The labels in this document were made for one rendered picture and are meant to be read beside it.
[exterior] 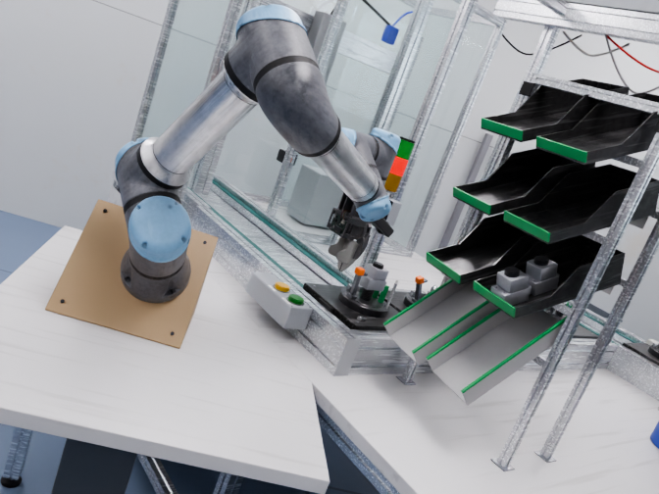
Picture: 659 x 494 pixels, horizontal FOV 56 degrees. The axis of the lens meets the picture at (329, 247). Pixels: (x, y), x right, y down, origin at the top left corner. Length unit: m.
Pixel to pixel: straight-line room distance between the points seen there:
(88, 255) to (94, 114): 2.91
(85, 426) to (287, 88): 0.62
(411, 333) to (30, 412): 0.81
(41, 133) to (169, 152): 3.21
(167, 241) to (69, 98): 3.18
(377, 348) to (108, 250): 0.67
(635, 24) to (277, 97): 1.81
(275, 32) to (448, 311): 0.76
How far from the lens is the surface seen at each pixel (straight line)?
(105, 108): 4.30
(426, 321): 1.48
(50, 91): 4.37
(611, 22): 2.66
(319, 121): 1.03
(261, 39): 1.07
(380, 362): 1.57
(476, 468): 1.40
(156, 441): 1.09
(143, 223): 1.23
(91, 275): 1.43
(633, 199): 1.31
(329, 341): 1.50
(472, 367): 1.37
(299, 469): 1.14
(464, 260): 1.45
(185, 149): 1.22
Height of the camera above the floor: 1.48
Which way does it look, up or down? 14 degrees down
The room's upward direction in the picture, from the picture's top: 20 degrees clockwise
